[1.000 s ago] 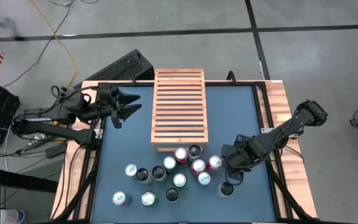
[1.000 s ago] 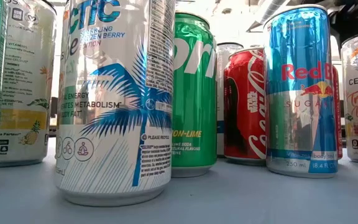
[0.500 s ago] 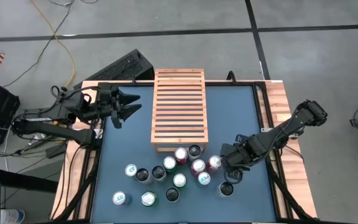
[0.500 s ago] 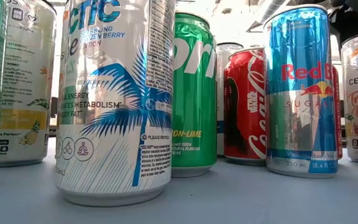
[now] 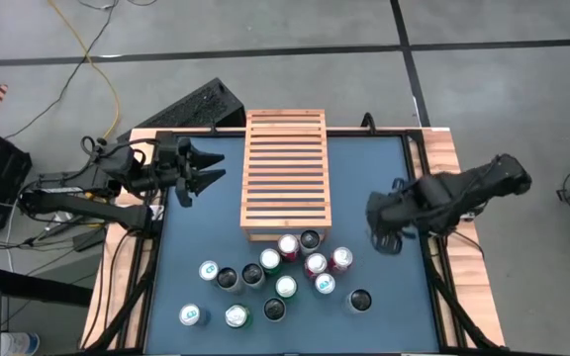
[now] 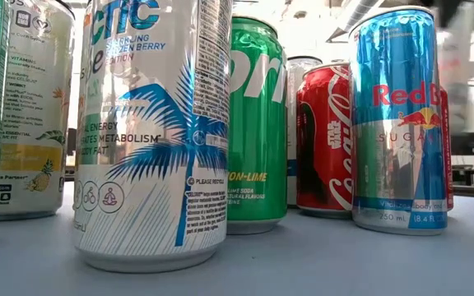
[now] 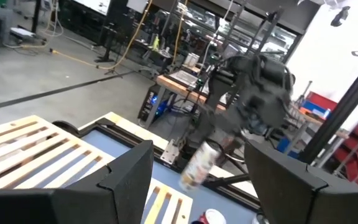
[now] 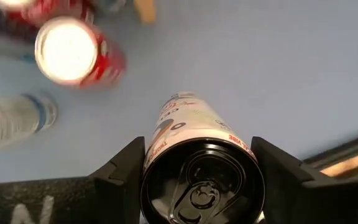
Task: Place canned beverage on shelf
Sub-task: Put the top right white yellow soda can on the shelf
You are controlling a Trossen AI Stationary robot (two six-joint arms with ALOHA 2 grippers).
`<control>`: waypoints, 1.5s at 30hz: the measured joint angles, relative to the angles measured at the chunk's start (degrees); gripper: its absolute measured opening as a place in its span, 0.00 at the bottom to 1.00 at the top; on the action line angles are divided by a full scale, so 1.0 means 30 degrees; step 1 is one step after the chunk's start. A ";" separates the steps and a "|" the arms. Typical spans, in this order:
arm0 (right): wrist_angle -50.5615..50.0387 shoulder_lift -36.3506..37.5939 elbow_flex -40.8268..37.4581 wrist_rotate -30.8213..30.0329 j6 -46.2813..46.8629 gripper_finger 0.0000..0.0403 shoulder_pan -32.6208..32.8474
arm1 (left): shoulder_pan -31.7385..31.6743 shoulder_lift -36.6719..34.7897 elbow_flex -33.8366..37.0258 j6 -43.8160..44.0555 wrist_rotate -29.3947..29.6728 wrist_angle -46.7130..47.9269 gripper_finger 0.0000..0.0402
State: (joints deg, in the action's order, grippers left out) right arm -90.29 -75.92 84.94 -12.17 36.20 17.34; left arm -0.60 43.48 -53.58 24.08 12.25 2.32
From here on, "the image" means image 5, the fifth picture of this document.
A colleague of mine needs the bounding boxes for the black floor cable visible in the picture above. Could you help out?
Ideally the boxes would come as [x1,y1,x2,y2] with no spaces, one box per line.
[2,0,121,140]

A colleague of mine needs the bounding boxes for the white blue Celsius can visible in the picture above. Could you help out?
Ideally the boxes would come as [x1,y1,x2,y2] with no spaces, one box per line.
[262,297,288,323]
[298,228,324,257]
[342,288,373,315]

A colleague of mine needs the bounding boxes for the black metal table frame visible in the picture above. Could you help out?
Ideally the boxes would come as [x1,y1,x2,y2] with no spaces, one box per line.
[79,126,507,356]

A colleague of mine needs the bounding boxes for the yellow floor cable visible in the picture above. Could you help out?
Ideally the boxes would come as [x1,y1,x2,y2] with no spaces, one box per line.
[47,0,121,139]

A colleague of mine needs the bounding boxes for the black floor beam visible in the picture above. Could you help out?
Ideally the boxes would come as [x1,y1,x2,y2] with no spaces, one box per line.
[0,265,94,308]

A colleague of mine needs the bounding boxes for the black plastic crate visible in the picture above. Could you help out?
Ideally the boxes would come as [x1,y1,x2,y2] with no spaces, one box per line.
[0,127,34,234]

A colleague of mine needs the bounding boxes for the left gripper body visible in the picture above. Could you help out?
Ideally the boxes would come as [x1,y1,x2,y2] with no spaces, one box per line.
[151,130,196,209]

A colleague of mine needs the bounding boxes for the green Sprite can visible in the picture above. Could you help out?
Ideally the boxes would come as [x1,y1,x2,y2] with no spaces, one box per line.
[224,304,254,330]
[274,275,299,302]
[258,247,283,277]

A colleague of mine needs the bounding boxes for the white and blue container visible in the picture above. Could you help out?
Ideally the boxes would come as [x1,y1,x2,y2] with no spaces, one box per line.
[0,331,42,356]

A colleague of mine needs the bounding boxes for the slatted bamboo shelf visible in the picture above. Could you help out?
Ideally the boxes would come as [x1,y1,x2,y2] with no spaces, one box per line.
[238,108,333,243]

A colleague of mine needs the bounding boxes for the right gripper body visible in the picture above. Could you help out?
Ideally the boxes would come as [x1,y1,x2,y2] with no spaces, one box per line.
[365,189,418,233]

